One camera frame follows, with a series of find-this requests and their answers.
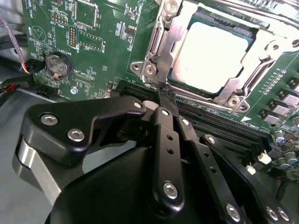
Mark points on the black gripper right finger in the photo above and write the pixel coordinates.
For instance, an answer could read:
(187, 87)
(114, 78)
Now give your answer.
(208, 161)

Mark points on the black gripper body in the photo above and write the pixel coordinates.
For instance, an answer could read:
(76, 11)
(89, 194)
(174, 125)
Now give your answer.
(105, 198)

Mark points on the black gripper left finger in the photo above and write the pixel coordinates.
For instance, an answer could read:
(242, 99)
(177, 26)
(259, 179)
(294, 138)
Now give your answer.
(58, 131)

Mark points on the metal CPU locking lever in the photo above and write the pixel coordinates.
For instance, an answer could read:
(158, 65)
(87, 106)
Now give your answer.
(210, 102)
(280, 17)

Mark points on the silver square CPU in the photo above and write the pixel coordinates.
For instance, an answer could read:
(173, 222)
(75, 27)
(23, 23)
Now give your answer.
(210, 58)

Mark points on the metal CPU socket cover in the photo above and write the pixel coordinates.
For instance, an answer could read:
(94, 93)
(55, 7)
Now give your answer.
(171, 46)

